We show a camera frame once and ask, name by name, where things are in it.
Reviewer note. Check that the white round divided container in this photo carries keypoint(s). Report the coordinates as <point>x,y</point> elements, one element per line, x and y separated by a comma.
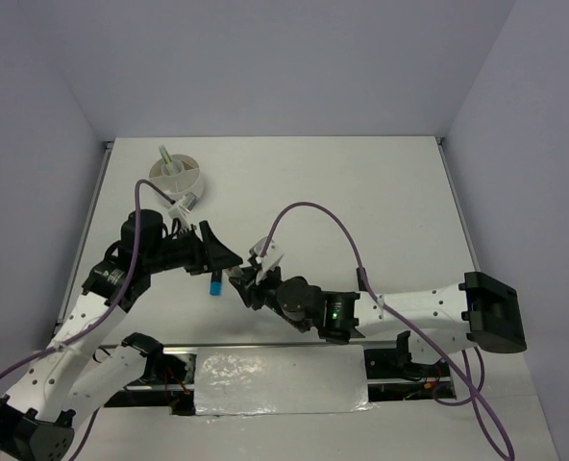
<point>189,179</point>

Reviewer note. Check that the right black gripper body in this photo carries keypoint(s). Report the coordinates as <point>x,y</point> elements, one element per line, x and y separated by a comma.
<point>266,290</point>

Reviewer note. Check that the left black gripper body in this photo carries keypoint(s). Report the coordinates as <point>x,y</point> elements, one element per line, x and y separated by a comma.
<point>184,251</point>

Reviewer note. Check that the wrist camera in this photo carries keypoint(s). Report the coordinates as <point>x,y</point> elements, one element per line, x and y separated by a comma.
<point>265,256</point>
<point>179,211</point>

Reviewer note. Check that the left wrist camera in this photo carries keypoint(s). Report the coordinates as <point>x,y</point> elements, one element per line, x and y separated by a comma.
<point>179,211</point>

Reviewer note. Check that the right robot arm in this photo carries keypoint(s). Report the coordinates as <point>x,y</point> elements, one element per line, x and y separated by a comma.
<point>479,312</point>

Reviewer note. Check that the black blue highlighter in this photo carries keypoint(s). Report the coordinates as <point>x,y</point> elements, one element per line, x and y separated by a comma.
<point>216,283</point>

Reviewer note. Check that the thin yellow highlighter pen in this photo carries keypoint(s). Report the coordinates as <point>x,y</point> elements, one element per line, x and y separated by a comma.
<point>168,161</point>

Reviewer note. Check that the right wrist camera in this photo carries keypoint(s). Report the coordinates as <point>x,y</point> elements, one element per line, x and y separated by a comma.
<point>265,256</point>

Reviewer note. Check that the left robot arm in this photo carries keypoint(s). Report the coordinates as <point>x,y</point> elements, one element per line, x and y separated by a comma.
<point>40,413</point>

